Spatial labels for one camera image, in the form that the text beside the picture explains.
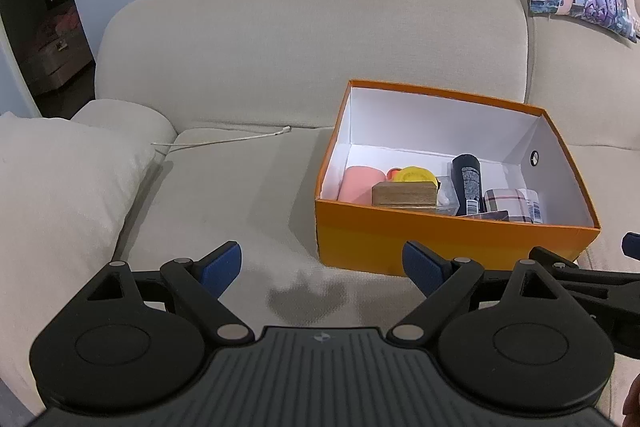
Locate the orange cardboard box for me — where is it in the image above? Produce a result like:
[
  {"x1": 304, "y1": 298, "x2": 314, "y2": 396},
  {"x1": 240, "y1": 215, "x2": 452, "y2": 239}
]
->
[{"x1": 314, "y1": 79, "x2": 602, "y2": 279}]

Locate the pink cloth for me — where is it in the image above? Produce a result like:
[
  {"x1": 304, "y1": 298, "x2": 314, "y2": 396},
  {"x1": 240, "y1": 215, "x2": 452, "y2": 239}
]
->
[{"x1": 55, "y1": 7, "x2": 83, "y2": 35}]

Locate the yellow toy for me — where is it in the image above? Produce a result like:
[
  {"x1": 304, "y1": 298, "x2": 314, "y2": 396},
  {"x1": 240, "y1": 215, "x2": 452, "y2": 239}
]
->
[{"x1": 395, "y1": 166, "x2": 439, "y2": 186}]

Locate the white cable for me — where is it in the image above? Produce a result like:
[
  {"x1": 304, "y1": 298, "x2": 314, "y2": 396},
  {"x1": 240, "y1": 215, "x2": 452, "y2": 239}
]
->
[{"x1": 151, "y1": 127, "x2": 292, "y2": 155}]

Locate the dark illustrated card box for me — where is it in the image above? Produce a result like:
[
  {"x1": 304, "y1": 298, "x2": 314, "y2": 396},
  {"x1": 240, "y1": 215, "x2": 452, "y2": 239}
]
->
[{"x1": 460, "y1": 210, "x2": 510, "y2": 222}]

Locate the black spray can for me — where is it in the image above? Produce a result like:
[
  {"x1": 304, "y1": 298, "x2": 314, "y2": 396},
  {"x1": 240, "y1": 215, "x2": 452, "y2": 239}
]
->
[{"x1": 451, "y1": 153, "x2": 485, "y2": 216}]

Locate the person's right hand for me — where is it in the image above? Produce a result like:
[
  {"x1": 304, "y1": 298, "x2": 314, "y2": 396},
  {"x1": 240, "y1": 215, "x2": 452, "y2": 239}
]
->
[{"x1": 622, "y1": 376, "x2": 640, "y2": 427}]

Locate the plaid tin case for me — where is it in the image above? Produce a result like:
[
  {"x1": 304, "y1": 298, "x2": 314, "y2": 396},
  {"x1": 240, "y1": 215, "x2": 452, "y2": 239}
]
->
[{"x1": 482, "y1": 188, "x2": 531, "y2": 224}]

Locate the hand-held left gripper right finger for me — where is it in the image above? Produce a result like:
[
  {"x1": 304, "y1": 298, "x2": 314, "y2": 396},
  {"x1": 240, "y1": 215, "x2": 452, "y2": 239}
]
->
[{"x1": 386, "y1": 241, "x2": 576, "y2": 349}]

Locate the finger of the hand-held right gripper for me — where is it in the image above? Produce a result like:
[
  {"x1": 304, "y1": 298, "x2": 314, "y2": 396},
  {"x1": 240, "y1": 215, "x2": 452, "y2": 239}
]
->
[
  {"x1": 621, "y1": 232, "x2": 640, "y2": 261},
  {"x1": 529, "y1": 246, "x2": 640, "y2": 305}
]

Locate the beige sofa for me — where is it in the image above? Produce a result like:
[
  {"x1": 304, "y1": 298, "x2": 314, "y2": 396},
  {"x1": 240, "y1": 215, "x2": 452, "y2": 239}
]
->
[{"x1": 0, "y1": 0, "x2": 640, "y2": 427}]

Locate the pink pump bottle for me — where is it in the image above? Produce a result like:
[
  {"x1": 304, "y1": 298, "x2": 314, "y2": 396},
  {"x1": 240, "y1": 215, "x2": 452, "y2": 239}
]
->
[{"x1": 339, "y1": 165, "x2": 397, "y2": 202}]

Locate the small white jar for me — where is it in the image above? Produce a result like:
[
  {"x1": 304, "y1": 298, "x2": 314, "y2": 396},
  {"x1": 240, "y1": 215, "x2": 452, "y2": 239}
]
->
[{"x1": 517, "y1": 188, "x2": 542, "y2": 224}]

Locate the small brown wooden box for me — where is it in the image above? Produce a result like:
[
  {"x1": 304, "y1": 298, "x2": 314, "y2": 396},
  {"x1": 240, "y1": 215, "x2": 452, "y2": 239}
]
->
[{"x1": 371, "y1": 181, "x2": 438, "y2": 208}]

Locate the clear plastic cube box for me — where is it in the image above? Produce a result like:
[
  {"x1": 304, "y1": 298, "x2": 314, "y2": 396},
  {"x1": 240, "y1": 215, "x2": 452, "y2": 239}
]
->
[{"x1": 435, "y1": 176, "x2": 459, "y2": 214}]

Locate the beige cushion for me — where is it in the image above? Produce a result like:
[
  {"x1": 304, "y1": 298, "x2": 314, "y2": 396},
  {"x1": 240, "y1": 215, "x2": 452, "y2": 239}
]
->
[{"x1": 0, "y1": 111, "x2": 176, "y2": 413}]

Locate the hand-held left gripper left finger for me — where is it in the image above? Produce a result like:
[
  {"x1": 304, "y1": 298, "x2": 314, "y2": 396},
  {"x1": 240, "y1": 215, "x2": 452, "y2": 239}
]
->
[{"x1": 80, "y1": 241, "x2": 256, "y2": 348}]

